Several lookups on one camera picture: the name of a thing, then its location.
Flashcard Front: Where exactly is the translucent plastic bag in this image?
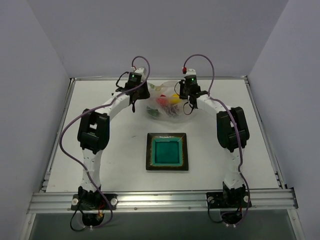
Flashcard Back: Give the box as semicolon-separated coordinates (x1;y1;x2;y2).
143;80;197;123

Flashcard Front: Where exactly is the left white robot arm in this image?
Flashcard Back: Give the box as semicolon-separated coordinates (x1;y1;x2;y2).
77;67;150;210

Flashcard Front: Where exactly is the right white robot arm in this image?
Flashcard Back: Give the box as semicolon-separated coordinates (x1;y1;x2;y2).
179;74;250;207

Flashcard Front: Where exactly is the yellow fake lemon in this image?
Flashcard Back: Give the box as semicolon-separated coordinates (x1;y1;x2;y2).
169;94;181;105

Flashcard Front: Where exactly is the dark purple fake fruit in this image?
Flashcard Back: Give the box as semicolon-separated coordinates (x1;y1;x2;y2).
164;105;181;118

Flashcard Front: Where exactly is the red fake apple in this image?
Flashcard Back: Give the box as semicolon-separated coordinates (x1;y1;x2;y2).
156;94;170;108

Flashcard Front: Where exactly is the green fake fruit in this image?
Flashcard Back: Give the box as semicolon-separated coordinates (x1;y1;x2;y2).
146;106;160;118

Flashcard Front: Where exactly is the teal square ceramic plate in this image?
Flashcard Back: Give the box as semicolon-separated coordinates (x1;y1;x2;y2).
145;132;189;171

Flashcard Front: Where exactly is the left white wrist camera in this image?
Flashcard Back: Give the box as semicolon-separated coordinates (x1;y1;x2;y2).
131;66;147;77

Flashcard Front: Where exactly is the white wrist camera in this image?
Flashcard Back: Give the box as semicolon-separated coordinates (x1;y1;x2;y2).
131;66;147;77
182;67;197;77

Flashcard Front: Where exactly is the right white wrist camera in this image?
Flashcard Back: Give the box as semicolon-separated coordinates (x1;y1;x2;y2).
182;67;197;77

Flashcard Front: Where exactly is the aluminium mounting rail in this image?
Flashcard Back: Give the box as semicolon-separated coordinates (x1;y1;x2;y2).
27;189;298;214

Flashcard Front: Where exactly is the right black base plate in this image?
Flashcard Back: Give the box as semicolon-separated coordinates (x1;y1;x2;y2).
206;191;252;209

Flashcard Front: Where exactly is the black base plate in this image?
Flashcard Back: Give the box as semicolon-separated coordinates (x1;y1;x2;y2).
206;191;252;209
70;192;118;211

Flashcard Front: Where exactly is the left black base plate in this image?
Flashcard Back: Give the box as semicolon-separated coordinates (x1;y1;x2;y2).
70;192;118;211

